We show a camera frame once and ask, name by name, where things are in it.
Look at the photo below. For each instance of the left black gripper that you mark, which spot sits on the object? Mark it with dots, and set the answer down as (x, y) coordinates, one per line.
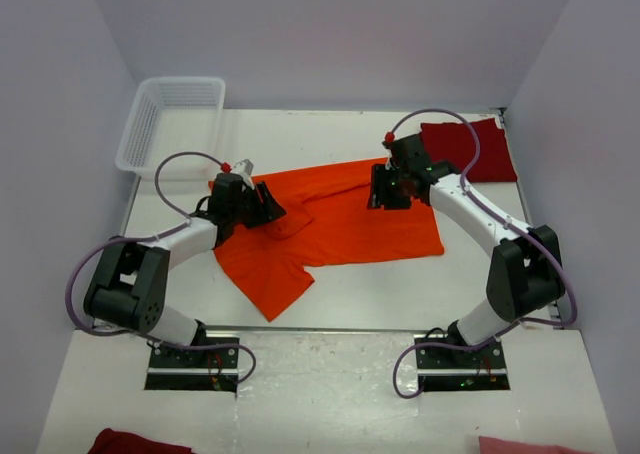
(266, 210)

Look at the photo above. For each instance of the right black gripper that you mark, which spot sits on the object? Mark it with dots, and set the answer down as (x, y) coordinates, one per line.
(380, 197)

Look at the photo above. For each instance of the orange t-shirt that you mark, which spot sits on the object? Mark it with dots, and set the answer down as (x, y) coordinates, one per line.
(327, 222)

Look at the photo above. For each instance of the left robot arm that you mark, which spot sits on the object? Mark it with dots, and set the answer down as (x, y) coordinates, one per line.
(129, 283)

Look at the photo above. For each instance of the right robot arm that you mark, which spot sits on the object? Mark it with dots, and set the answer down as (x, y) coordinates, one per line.
(522, 275)

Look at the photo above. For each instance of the folded dark red t-shirt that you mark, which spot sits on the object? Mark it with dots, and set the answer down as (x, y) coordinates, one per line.
(453, 142)

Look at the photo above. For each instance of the white plastic basket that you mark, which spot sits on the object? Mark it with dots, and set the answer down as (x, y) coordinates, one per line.
(169, 115)

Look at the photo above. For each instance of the pink cloth bottom right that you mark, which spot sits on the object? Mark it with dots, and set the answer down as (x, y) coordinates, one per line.
(490, 445)

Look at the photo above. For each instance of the dark red cloth bottom left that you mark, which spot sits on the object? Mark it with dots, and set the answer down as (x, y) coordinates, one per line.
(110, 441)

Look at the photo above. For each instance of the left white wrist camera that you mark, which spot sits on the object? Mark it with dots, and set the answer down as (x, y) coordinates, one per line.
(244, 169)

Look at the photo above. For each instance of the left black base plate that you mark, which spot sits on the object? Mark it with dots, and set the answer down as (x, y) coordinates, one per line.
(212, 370)

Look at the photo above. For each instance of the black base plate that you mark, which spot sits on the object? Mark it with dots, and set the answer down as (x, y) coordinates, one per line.
(212, 370)
(444, 370)

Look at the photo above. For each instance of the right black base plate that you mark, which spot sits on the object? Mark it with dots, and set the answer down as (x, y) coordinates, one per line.
(444, 370)

